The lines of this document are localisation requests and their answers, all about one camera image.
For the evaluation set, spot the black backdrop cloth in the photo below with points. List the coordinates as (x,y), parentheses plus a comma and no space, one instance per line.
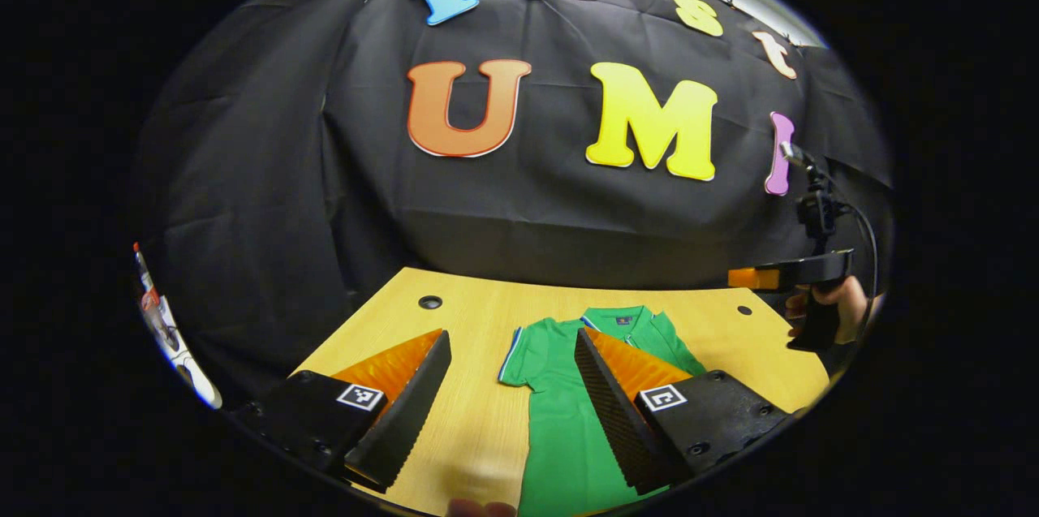
(365,200)

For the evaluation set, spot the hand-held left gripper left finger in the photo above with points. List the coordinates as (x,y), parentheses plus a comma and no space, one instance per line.
(406,420)

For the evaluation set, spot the green T-shirt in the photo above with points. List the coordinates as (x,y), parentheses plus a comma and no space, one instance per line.
(560,420)

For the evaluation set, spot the white and red object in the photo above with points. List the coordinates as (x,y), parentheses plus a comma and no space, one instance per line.
(166,322)

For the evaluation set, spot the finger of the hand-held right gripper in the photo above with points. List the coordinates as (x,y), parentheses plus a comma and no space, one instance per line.
(751,278)

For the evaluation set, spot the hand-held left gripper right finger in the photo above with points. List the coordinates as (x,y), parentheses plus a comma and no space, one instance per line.
(613,411)

